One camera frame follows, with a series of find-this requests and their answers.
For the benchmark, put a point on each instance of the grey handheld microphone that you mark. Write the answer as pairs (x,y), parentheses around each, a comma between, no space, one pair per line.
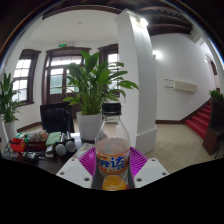
(70,145)
(60,148)

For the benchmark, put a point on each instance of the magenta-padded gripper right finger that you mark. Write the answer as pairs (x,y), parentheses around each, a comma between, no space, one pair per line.
(138,161)

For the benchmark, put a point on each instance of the clear orange-label drink bottle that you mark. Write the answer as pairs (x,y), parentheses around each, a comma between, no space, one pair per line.
(112,150)

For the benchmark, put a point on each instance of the green book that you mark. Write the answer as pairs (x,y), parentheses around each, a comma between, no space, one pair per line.
(53,138)

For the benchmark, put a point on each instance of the flat black device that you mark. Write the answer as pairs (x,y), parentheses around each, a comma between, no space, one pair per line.
(30,157)

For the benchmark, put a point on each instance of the red carpeted staircase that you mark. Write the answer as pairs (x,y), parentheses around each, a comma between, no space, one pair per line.
(200,121)

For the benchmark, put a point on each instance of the small green plant on post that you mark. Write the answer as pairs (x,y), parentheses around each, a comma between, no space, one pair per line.
(216,95)

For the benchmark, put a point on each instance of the red plastic box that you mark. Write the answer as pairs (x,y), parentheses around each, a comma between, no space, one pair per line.
(18,145)

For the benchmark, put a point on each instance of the green exit sign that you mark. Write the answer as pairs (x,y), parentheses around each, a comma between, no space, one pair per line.
(62,45)

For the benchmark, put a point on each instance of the potted plant in white pot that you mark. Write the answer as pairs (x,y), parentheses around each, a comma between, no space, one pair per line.
(7,100)
(91,86)

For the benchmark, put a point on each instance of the black office chair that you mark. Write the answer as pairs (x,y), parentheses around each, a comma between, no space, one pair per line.
(56,118)

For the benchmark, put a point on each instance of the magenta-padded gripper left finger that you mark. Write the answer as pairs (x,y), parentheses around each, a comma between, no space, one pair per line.
(87,162)

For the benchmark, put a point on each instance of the dark wooden glazed door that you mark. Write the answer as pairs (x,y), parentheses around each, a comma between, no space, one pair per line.
(55,80)

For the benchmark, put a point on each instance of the glowing wall lamp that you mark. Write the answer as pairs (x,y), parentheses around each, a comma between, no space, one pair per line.
(157,54)

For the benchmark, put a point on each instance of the dark wooden framed window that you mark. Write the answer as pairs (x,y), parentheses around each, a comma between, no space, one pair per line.
(21,76)
(112,58)

